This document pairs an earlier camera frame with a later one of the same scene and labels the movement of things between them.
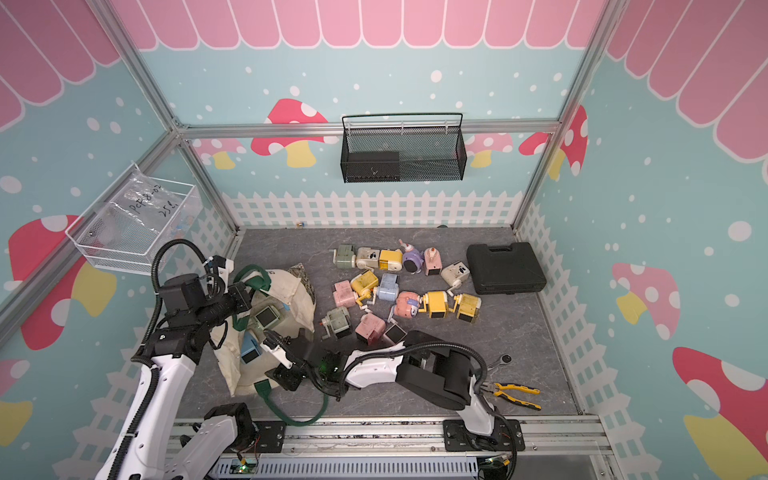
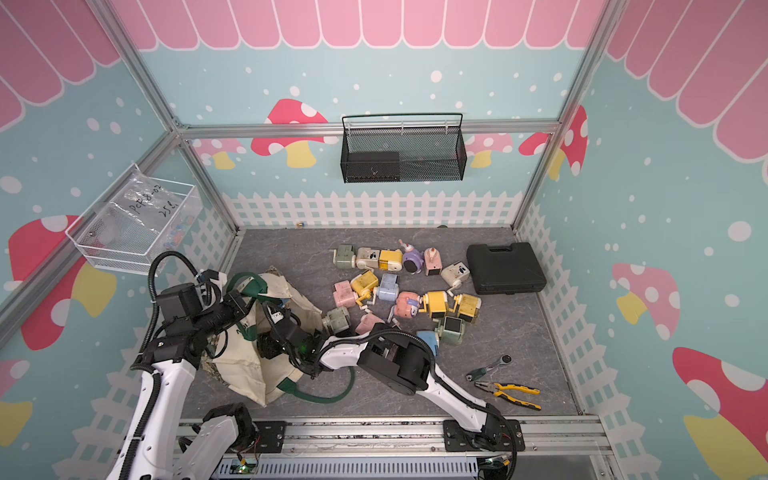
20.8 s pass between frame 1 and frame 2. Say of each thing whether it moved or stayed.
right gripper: moved
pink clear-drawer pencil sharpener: stayed
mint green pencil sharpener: stayed
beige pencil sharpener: stayed
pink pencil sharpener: stayed
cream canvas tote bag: moved
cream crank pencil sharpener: stayed
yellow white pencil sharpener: stayed
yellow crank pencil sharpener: stayed
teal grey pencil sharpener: moved
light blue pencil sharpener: moved
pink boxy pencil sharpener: stayed
